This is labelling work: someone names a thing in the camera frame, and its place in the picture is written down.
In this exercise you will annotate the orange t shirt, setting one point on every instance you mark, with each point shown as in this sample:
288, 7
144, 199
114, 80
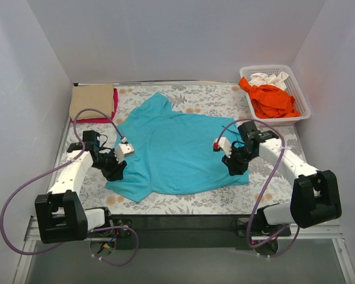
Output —
269, 101

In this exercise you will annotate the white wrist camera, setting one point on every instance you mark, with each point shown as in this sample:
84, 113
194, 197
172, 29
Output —
222, 144
123, 150

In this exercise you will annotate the white t shirt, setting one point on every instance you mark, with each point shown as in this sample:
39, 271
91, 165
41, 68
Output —
259, 79

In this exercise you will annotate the turquoise t shirt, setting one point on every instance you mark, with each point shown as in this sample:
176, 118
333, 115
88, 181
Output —
173, 152

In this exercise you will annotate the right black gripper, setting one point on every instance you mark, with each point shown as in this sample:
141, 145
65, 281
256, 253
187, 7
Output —
234, 163

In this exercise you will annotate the aluminium frame rail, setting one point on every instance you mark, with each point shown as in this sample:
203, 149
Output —
206, 224

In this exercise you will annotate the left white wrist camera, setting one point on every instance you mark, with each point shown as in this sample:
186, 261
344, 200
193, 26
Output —
123, 150

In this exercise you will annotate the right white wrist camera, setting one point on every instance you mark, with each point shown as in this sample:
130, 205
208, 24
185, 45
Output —
222, 144

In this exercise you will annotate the floral table mat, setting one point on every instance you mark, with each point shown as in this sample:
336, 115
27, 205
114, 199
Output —
225, 100

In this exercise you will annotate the folded tan t shirt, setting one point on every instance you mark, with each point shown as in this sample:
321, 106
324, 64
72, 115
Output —
91, 102

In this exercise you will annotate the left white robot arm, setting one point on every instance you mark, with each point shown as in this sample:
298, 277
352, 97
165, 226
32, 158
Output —
60, 214

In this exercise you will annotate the folded magenta t shirt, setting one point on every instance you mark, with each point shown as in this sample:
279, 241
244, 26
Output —
116, 100

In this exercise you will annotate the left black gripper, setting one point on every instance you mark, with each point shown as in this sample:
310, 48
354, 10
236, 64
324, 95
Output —
113, 168

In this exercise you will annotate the white plastic basket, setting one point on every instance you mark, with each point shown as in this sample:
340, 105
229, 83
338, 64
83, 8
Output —
293, 89

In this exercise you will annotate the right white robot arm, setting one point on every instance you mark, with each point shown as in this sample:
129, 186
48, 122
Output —
315, 197

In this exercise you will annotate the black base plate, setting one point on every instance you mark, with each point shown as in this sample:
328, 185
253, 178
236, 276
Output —
125, 239

